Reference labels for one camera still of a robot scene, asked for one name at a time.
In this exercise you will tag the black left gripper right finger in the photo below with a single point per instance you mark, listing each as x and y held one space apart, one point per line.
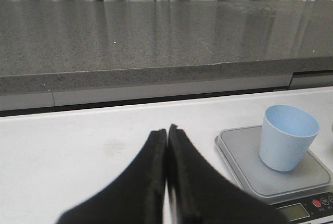
202 195

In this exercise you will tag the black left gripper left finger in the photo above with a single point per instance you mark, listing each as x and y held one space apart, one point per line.
135 196

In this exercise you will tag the light blue plastic cup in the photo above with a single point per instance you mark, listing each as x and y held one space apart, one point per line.
287 133

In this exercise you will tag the digital kitchen scale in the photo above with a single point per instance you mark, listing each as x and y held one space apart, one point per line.
302 195

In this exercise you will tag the grey stone counter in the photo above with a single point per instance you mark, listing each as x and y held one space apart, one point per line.
73 55

